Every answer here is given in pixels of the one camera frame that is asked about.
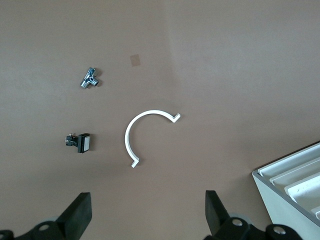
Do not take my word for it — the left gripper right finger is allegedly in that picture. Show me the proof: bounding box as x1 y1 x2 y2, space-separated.
204 190 309 240

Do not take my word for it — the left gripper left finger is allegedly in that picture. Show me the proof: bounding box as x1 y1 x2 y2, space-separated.
0 191 93 240

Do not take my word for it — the white plastic drawer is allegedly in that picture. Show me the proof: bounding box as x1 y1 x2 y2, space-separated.
287 177 320 219
270 159 320 187
257 147 320 176

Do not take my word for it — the white drawer cabinet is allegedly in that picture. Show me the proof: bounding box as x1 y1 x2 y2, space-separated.
251 140 320 240

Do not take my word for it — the small metal tee fitting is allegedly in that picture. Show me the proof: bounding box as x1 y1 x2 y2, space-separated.
79 66 101 90

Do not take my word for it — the brown tape patch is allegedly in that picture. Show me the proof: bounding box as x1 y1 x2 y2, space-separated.
129 53 142 68

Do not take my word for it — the black square white-faced switch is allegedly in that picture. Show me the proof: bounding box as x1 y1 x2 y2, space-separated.
64 132 92 155

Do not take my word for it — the white curved bracket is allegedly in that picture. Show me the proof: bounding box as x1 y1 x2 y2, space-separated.
124 109 182 169

